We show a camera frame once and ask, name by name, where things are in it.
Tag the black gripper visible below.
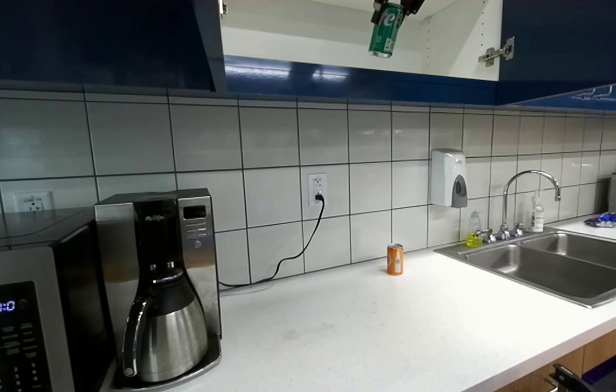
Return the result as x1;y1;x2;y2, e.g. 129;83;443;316
373;0;424;16

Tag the green sprite can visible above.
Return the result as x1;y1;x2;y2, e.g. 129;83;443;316
367;4;402;58

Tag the silver cabinet hinge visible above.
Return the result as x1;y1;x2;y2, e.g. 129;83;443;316
479;37;515;67

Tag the blue upper cabinet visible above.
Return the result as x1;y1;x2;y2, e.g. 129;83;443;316
0;0;616;110

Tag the blue cabinet door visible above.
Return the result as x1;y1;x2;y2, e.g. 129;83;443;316
497;0;616;102

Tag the orange soda can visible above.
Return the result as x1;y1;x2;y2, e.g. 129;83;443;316
388;243;402;276

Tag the white soap dispenser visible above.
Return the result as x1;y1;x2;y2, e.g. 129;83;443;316
431;151;467;208

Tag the clear soap bottle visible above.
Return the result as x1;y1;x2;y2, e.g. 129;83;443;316
530;196;543;233

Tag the chrome sink faucet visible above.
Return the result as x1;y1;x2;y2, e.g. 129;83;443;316
484;168;561;243

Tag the blue dish item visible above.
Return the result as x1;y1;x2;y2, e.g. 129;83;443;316
586;211;616;228

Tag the stainless steel double sink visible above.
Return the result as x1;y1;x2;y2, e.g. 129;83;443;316
442;230;616;307

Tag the stainless steel coffee maker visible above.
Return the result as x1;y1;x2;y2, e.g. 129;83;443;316
95;187;222;390

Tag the steel coffee carafe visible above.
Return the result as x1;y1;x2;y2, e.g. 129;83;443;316
120;273;209;383

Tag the white outlet behind microwave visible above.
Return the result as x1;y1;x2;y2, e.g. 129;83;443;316
14;192;51;214

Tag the black microwave oven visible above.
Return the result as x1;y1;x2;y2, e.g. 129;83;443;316
0;208;115;392

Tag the white wall outlet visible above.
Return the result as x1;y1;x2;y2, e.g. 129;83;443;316
306;172;327;208

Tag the black power cord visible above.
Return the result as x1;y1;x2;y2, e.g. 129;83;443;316
218;192;327;291

